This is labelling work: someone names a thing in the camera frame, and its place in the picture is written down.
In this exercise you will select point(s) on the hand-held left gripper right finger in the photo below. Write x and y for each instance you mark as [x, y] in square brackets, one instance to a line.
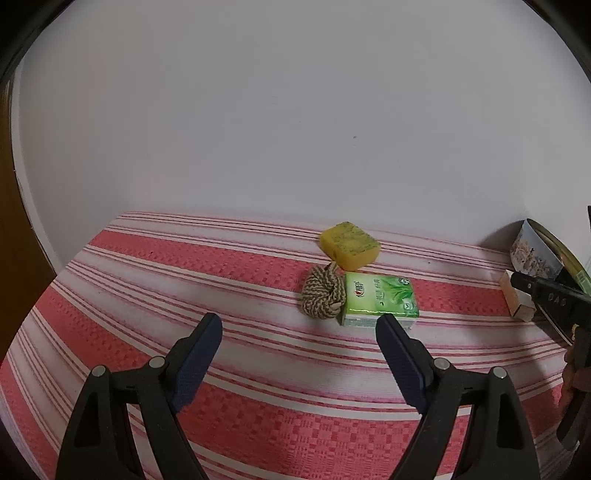
[401, 355]

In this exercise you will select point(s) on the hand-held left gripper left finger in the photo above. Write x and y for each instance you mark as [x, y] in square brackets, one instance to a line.
[198, 355]

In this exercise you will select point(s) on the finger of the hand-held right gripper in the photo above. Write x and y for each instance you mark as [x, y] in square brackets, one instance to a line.
[554, 295]

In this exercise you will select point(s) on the round metal tin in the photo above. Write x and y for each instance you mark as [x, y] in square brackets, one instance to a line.
[531, 251]

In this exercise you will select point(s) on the green tissue pack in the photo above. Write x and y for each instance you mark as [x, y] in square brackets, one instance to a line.
[378, 295]

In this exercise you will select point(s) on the person's right hand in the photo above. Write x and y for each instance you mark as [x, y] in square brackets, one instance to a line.
[568, 383]

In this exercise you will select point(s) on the small white box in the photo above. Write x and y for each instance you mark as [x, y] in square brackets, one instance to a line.
[515, 297]

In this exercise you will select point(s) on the red striped cloth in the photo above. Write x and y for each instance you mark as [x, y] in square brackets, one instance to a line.
[231, 286]

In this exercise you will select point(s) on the yellow sponge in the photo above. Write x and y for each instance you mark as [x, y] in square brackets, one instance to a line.
[351, 244]

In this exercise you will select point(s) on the brown wooden door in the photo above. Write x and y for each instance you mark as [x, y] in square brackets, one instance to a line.
[14, 230]

